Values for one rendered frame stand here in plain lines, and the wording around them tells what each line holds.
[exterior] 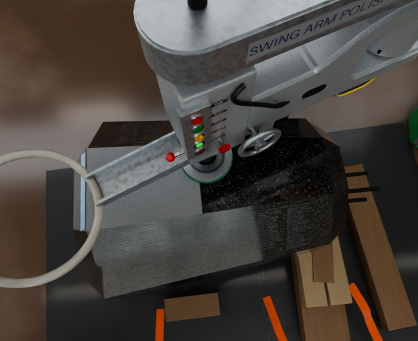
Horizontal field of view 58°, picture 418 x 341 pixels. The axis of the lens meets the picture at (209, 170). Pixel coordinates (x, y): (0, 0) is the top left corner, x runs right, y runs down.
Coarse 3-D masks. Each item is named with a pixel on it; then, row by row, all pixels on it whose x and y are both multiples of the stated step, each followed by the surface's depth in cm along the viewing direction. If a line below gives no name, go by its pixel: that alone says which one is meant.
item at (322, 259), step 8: (328, 248) 206; (312, 256) 205; (320, 256) 205; (328, 256) 205; (312, 264) 204; (320, 264) 203; (328, 264) 203; (320, 272) 202; (328, 272) 202; (320, 280) 201; (328, 280) 201
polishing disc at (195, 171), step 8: (216, 160) 153; (224, 160) 153; (184, 168) 152; (192, 168) 152; (200, 168) 152; (208, 168) 152; (216, 168) 152; (224, 168) 152; (192, 176) 151; (200, 176) 151; (208, 176) 151; (216, 176) 151
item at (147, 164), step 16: (160, 144) 137; (176, 144) 138; (128, 160) 138; (144, 160) 138; (160, 160) 137; (176, 160) 136; (96, 176) 138; (112, 176) 138; (128, 176) 138; (144, 176) 137; (160, 176) 134; (112, 192) 137; (128, 192) 135
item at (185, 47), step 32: (160, 0) 75; (224, 0) 75; (256, 0) 75; (288, 0) 75; (320, 0) 75; (352, 0) 78; (384, 0) 83; (160, 32) 73; (192, 32) 73; (224, 32) 72; (256, 32) 73; (288, 32) 78; (320, 32) 84; (160, 64) 77; (192, 64) 75; (224, 64) 78
